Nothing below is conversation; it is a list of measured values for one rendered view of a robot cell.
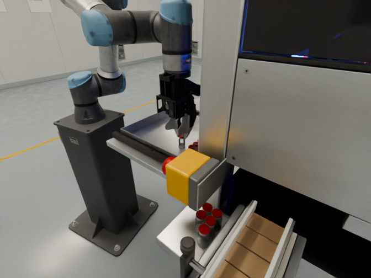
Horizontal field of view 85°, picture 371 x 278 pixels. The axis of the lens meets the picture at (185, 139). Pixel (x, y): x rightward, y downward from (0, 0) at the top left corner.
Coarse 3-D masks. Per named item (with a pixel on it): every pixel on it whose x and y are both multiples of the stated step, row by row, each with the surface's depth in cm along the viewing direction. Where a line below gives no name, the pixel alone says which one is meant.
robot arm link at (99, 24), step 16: (64, 0) 64; (80, 0) 53; (96, 0) 51; (80, 16) 54; (96, 16) 44; (112, 16) 46; (128, 16) 48; (96, 32) 45; (112, 32) 46; (128, 32) 49
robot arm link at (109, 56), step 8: (104, 0) 74; (112, 0) 75; (120, 0) 76; (112, 8) 77; (120, 8) 80; (104, 48) 89; (112, 48) 90; (104, 56) 92; (112, 56) 93; (104, 64) 95; (112, 64) 96; (104, 72) 98; (112, 72) 99; (120, 72) 103; (104, 80) 100; (112, 80) 100; (120, 80) 105; (104, 88) 102; (112, 88) 104; (120, 88) 107
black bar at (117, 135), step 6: (114, 132) 73; (120, 138) 70; (126, 138) 69; (126, 144) 69; (132, 144) 67; (138, 144) 66; (138, 150) 66; (144, 150) 64; (150, 150) 63; (150, 156) 63; (156, 156) 61; (162, 156) 60; (162, 162) 60
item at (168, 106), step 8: (160, 80) 52; (168, 80) 50; (176, 80) 52; (184, 80) 55; (160, 88) 53; (168, 88) 53; (176, 88) 53; (184, 88) 56; (160, 96) 54; (168, 96) 54; (176, 96) 54; (184, 96) 55; (192, 96) 57; (168, 104) 54; (176, 104) 52; (184, 104) 56; (168, 112) 55; (176, 112) 53; (184, 112) 58
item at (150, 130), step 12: (144, 120) 80; (156, 120) 85; (168, 120) 85; (132, 132) 76; (144, 132) 76; (156, 132) 76; (168, 132) 76; (192, 132) 76; (144, 144) 66; (156, 144) 69; (168, 144) 69; (192, 144) 69; (168, 156) 60
